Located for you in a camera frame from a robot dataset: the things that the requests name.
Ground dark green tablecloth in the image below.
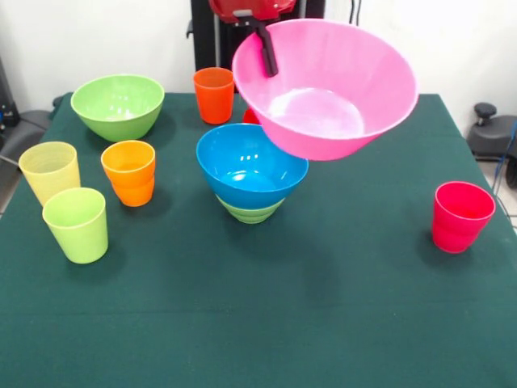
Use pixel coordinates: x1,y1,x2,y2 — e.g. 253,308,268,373
0,91,517,388

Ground orange plastic cup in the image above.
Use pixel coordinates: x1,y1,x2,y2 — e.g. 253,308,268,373
100,140,157,208

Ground black equipment box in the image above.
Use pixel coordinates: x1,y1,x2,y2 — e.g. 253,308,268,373
0,56,19,126

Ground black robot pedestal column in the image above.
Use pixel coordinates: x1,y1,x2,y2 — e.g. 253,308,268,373
186,0,327,72

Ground red-orange plastic cup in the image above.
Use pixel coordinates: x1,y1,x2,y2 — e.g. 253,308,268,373
193,66,236,125

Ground light green plastic cup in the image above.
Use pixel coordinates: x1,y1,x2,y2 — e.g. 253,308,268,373
42,187,109,265

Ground black wall cable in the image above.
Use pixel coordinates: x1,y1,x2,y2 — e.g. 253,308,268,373
348,0,364,27

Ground grey rounded base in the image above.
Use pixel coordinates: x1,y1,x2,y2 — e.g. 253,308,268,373
0,108,52,162

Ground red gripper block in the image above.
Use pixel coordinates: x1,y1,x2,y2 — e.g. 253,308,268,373
208,0,299,78

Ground small green plastic bowl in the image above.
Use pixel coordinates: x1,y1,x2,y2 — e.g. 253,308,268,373
216,194,286,225

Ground large pink plastic bowl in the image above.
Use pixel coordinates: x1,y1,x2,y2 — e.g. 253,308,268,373
231,18,419,162

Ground magenta plastic cup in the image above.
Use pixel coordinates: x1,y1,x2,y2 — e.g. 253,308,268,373
431,181,497,255

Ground grey base with black knob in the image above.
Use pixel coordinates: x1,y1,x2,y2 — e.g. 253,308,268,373
468,103,517,162

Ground yellow plastic cup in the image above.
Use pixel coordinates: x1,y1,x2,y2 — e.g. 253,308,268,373
18,141,81,207

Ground large green plastic bowl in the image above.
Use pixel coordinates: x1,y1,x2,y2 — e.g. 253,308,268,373
70,74,166,143

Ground blue plastic bowl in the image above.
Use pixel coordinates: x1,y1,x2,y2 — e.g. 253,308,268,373
195,123,310,210

